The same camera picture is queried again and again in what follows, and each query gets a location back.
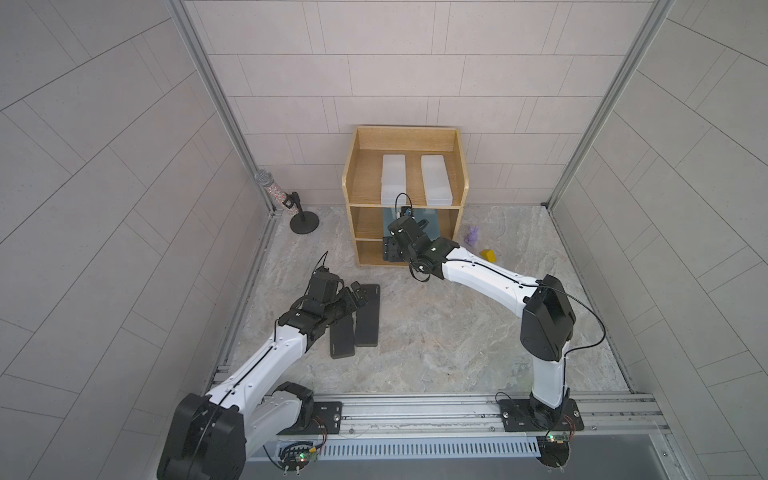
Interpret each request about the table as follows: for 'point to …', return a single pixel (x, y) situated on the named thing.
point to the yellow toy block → (489, 255)
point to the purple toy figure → (472, 235)
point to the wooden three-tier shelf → (362, 181)
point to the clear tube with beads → (265, 178)
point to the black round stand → (303, 222)
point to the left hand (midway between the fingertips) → (362, 294)
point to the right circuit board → (554, 450)
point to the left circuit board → (298, 456)
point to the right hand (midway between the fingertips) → (391, 243)
